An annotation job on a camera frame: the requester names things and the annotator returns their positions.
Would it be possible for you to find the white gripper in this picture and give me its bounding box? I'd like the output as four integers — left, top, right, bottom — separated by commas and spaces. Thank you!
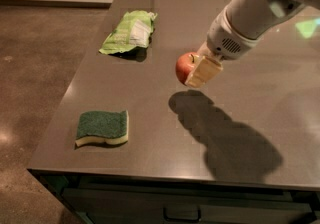
185, 6, 260, 88

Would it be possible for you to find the red apple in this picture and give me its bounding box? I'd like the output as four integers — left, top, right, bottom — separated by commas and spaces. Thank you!
175, 52, 199, 84

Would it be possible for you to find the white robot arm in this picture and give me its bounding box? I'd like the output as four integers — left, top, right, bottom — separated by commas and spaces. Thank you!
176, 0, 320, 88

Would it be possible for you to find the green rice chip bag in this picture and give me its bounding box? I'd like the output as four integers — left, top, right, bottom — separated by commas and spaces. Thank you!
99, 10, 158, 55

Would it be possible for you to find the green and yellow sponge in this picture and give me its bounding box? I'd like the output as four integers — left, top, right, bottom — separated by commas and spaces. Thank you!
75, 111, 129, 147

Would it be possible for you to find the dark cabinet drawer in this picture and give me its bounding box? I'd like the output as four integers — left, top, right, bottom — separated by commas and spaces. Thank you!
63, 188, 319, 224

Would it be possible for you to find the black drawer handle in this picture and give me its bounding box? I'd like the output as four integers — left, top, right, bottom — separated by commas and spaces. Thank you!
163, 206, 201, 223

